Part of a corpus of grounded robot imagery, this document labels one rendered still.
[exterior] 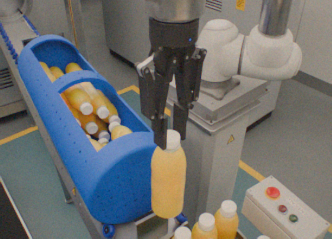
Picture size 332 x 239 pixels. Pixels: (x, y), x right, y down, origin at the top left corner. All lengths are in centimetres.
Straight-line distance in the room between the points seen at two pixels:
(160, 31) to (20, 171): 228
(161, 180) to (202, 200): 98
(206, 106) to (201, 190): 48
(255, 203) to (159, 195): 33
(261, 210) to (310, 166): 183
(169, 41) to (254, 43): 73
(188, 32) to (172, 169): 26
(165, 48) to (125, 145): 38
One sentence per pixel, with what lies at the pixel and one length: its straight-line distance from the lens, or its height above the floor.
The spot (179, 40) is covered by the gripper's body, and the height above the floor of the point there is 159.
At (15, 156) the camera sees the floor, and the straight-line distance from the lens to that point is 278.
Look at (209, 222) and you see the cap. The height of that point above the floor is 110.
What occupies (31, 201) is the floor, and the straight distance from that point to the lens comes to 240.
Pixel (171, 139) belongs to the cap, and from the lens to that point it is 57.
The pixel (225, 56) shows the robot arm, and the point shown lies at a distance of 118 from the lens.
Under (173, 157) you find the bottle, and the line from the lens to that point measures 58.
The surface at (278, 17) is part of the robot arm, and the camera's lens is 109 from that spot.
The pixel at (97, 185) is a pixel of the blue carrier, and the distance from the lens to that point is 80.
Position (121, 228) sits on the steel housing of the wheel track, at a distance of 101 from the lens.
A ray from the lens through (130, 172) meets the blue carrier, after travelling 82.
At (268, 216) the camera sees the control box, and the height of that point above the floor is 108.
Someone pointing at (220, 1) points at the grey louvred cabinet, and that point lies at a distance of 239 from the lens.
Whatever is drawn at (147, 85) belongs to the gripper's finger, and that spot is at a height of 152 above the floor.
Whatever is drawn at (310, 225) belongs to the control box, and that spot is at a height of 110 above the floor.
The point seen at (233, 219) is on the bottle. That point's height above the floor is 107.
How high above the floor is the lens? 176
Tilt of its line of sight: 36 degrees down
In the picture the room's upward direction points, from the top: straight up
